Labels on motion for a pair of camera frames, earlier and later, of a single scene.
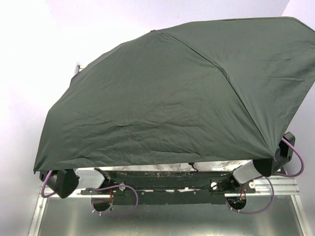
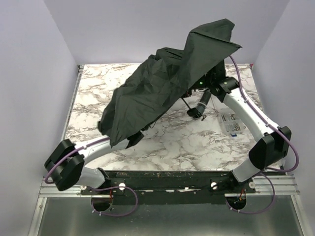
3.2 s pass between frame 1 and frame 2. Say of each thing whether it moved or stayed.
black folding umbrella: moved
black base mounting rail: stayed
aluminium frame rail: stayed
